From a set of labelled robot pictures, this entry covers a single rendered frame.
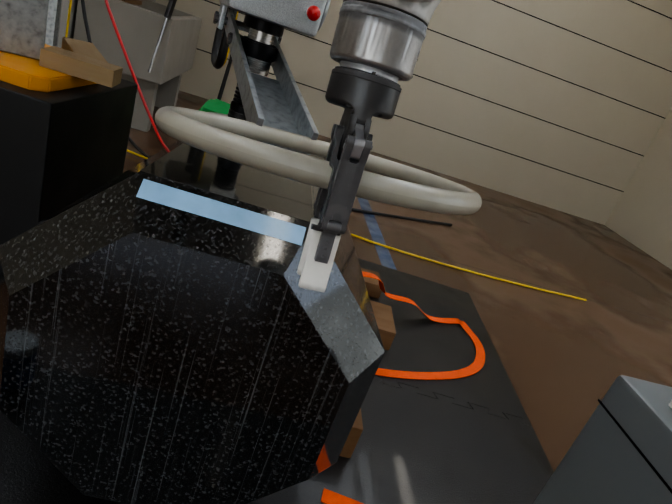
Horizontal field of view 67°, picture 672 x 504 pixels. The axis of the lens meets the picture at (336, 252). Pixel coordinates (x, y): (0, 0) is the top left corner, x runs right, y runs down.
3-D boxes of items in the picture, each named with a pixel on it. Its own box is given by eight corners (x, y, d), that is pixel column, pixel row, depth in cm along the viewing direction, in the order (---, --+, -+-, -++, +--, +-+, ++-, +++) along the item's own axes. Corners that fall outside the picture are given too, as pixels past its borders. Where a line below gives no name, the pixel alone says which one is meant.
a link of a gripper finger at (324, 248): (339, 217, 55) (342, 223, 52) (326, 261, 56) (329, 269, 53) (325, 213, 54) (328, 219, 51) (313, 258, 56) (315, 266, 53)
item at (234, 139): (147, 112, 90) (150, 95, 89) (387, 171, 110) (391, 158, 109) (163, 157, 47) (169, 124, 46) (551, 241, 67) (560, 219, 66)
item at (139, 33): (63, 112, 372) (78, -14, 340) (118, 89, 490) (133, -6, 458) (150, 138, 385) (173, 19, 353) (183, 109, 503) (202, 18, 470)
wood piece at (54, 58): (38, 66, 146) (40, 47, 144) (51, 62, 155) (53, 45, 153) (111, 88, 151) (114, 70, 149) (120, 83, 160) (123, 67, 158)
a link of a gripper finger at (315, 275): (340, 232, 56) (341, 233, 55) (323, 290, 57) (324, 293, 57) (314, 225, 55) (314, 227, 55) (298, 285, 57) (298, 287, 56)
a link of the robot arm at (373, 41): (414, 36, 57) (398, 89, 59) (336, 10, 55) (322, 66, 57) (439, 24, 48) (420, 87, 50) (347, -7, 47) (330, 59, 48)
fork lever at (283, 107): (211, 22, 145) (215, 4, 143) (275, 43, 153) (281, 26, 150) (232, 136, 94) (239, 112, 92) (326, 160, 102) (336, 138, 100)
